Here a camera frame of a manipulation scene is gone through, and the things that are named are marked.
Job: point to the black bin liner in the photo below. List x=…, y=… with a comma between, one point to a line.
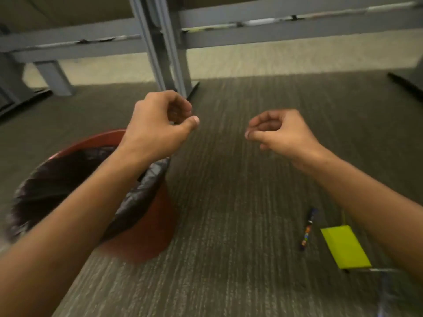
x=53, y=181

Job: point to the person's left forearm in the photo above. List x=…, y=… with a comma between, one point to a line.
x=62, y=227

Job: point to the yellow sticky note pad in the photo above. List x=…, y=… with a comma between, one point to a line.
x=345, y=245

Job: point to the person's right forearm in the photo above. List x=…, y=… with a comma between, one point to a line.
x=373, y=207

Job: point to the person's left thumb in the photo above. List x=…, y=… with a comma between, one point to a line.
x=188, y=127

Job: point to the dark patterned pen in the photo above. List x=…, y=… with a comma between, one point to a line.
x=308, y=229

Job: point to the black furniture base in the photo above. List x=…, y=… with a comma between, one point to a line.
x=408, y=79

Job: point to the person's right hand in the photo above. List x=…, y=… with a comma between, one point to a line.
x=284, y=133

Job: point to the red waste bin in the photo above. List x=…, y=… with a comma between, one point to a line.
x=145, y=224

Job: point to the person's left hand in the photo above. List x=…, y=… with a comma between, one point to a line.
x=152, y=128

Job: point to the grey metal table frame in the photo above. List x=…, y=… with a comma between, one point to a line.
x=264, y=19
x=82, y=39

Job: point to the person's right thumb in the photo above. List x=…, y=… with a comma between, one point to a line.
x=259, y=135

